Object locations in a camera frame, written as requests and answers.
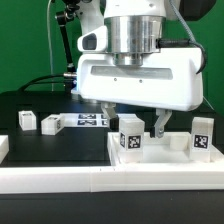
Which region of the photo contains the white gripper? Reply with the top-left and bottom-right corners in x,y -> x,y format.
77,48 -> 203,138

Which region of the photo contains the white square table top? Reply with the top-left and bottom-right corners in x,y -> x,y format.
107,131 -> 224,167

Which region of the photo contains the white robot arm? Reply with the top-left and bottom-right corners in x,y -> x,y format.
77,0 -> 216,137

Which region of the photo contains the white U-shaped fence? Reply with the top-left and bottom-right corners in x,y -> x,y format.
0,134 -> 224,195

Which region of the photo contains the white marker base plate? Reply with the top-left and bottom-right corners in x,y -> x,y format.
61,113 -> 109,127

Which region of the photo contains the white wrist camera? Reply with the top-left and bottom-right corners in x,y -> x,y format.
77,26 -> 108,53

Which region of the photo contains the black cable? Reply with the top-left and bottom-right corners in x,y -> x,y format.
18,73 -> 68,93

